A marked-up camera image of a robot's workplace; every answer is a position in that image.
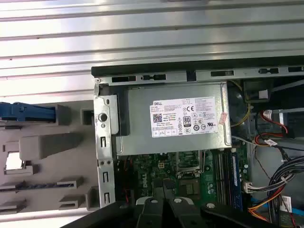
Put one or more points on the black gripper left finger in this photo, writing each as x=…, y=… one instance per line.
x=152, y=213

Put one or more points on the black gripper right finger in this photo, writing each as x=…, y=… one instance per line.
x=180, y=213

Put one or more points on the hard disk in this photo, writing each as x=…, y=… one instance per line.
x=28, y=111

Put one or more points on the gold chipset heatsink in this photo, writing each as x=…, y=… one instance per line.
x=189, y=187

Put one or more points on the green motherboard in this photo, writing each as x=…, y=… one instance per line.
x=147, y=171

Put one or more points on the CPU socket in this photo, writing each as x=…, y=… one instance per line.
x=190, y=161

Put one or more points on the RAM stick in slot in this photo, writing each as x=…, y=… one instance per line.
x=234, y=180

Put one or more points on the grey power supply unit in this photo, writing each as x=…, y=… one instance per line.
x=142, y=123

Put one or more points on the blue RAM stick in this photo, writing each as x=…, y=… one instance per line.
x=35, y=185

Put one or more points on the grey parts rack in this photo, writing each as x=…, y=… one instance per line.
x=52, y=147

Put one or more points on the black PC case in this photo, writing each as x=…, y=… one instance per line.
x=166, y=71

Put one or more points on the silver CPU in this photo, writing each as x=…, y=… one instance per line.
x=14, y=161

